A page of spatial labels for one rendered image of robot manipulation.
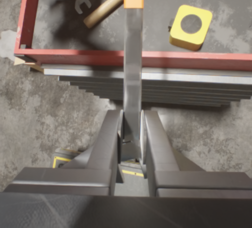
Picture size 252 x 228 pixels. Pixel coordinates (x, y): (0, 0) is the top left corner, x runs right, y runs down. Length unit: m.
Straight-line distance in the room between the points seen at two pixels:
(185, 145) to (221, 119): 0.31
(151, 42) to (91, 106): 1.02
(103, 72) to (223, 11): 0.32
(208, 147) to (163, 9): 1.06
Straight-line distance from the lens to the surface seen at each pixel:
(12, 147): 1.76
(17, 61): 1.55
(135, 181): 1.04
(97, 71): 0.48
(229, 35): 0.48
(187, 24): 0.43
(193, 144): 1.35
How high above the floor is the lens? 1.31
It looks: 79 degrees down
